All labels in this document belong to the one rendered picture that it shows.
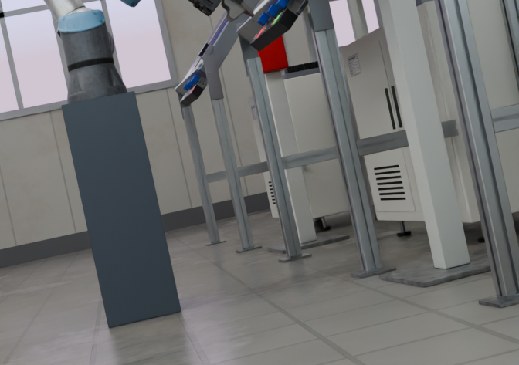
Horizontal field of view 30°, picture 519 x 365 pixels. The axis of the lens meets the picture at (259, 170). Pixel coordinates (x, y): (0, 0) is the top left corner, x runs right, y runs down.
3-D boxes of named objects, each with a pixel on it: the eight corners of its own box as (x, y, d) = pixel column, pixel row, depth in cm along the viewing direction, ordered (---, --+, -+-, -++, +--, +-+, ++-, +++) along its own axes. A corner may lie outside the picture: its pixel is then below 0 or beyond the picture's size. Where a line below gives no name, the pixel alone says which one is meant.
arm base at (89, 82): (66, 104, 235) (58, 64, 234) (69, 109, 249) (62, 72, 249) (128, 92, 237) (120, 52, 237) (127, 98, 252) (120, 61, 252)
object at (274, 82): (283, 254, 327) (235, 27, 326) (267, 251, 350) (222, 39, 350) (350, 238, 332) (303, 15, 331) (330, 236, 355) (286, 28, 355)
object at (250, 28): (312, -1, 235) (288, -18, 234) (255, 45, 300) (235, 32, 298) (315, -5, 235) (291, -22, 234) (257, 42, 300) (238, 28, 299)
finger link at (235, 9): (244, 30, 262) (215, 10, 261) (256, 12, 263) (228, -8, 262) (246, 28, 259) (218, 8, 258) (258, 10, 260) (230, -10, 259)
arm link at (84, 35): (63, 65, 237) (52, 10, 237) (70, 71, 250) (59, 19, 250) (112, 55, 237) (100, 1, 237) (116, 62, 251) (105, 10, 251)
